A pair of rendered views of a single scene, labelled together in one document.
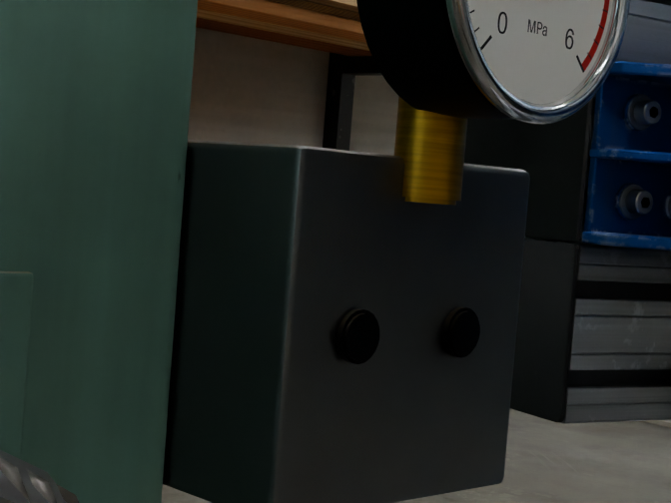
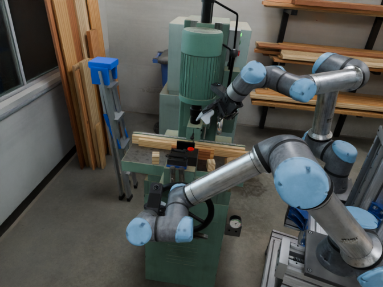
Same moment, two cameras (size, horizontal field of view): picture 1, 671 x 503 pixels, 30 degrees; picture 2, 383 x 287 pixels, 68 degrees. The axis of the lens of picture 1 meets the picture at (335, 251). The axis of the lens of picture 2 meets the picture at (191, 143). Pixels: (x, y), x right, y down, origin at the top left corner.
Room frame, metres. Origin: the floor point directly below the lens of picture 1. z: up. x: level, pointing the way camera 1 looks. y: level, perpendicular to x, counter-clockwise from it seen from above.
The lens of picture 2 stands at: (-0.58, -0.66, 1.69)
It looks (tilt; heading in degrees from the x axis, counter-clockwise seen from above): 30 degrees down; 50
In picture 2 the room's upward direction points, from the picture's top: 5 degrees clockwise
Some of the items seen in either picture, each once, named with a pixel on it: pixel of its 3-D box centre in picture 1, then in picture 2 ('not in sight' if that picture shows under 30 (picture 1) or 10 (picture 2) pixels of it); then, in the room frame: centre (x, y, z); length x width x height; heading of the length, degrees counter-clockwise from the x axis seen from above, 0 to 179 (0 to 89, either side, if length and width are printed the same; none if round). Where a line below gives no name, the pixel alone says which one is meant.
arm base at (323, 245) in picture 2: not in sight; (341, 249); (0.33, -0.48, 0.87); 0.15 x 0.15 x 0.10
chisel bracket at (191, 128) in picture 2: not in sight; (195, 128); (0.26, 0.32, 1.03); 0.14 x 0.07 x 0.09; 45
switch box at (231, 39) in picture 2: not in sight; (232, 44); (0.57, 0.43, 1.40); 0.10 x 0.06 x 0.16; 45
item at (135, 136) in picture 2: not in sight; (187, 145); (0.24, 0.34, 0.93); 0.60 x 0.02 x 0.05; 135
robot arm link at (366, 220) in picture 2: not in sight; (353, 228); (0.32, -0.48, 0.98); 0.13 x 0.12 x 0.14; 48
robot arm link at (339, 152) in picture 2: not in sight; (340, 156); (0.75, -0.21, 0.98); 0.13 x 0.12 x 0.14; 84
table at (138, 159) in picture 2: not in sight; (183, 167); (0.15, 0.25, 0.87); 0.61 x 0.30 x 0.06; 135
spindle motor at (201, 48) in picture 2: not in sight; (199, 66); (0.24, 0.31, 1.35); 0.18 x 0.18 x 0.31
